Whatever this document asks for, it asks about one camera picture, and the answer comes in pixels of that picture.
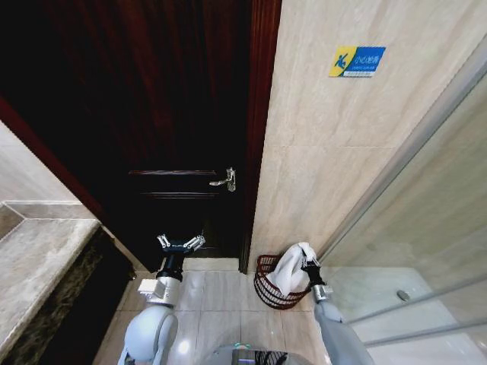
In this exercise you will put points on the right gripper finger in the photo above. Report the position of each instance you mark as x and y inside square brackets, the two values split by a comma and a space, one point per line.
[305, 259]
[314, 258]

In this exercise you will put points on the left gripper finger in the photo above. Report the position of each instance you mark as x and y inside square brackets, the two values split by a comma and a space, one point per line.
[195, 242]
[163, 241]

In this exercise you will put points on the white towel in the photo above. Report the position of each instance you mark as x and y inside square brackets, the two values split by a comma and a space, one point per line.
[289, 272]

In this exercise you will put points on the silver shower drain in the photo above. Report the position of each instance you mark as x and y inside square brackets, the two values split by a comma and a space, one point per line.
[402, 295]

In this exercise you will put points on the white shower tray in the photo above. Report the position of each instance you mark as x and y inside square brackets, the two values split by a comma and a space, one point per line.
[399, 334]

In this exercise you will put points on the glass shower door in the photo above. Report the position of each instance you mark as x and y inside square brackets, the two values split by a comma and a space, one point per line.
[418, 190]

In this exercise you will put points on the grey marble vanity counter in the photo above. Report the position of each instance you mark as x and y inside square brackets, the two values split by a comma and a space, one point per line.
[34, 258]

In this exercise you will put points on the dark wooden door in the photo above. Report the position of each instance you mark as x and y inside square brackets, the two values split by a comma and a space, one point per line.
[152, 95]

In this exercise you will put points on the blue yellow warning sign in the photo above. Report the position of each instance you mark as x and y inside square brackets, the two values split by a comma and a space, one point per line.
[357, 62]

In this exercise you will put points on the reddish brown door frame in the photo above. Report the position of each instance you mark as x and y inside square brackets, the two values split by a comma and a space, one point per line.
[262, 95]

